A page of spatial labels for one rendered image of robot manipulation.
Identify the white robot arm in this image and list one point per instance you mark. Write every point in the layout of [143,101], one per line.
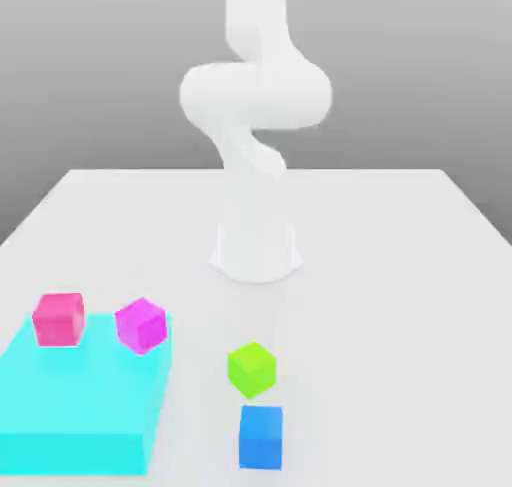
[256,95]

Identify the small green cube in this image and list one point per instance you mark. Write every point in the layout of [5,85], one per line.
[251,370]

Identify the small magenta cube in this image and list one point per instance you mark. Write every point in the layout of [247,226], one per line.
[140,327]

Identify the small blue cube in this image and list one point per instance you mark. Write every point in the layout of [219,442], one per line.
[260,437]

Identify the small pink cube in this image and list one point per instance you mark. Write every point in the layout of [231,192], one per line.
[58,321]

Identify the large cyan box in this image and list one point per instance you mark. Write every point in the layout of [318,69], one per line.
[80,395]

